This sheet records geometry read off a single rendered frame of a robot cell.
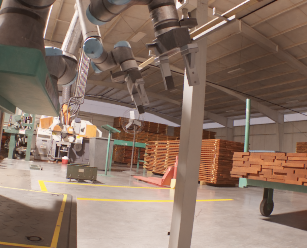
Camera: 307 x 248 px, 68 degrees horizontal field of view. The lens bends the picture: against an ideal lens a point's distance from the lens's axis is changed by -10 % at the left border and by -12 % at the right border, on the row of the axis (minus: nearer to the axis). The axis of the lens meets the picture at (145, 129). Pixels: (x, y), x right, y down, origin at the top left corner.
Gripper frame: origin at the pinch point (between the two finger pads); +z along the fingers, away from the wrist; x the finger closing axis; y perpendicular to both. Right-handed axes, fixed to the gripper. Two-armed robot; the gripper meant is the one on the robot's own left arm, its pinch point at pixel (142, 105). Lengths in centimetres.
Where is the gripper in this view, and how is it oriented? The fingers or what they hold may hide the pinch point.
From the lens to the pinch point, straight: 108.5
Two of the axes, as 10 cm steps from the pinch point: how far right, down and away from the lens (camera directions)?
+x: -1.4, 2.2, 9.6
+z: 3.2, 9.3, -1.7
